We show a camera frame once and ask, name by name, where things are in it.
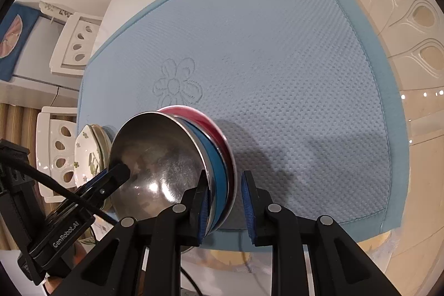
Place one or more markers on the large white floral plate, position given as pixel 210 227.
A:
pixel 85 157

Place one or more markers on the blue steel bowl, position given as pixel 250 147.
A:
pixel 156 160

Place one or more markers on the person's left hand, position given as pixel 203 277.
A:
pixel 53 286

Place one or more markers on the blue printed cloth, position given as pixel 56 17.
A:
pixel 20 49

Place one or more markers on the red steel bowl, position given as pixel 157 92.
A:
pixel 208 127

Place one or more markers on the white dining chair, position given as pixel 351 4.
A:
pixel 45 150
pixel 66 39
pixel 399 22

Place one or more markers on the light blue placemat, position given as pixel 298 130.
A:
pixel 277 74

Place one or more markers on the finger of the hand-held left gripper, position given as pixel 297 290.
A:
pixel 111 180
pixel 95 180

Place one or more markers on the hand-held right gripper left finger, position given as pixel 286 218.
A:
pixel 203 212

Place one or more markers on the small white floral plate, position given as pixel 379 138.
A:
pixel 104 147

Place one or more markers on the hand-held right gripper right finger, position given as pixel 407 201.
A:
pixel 248 209

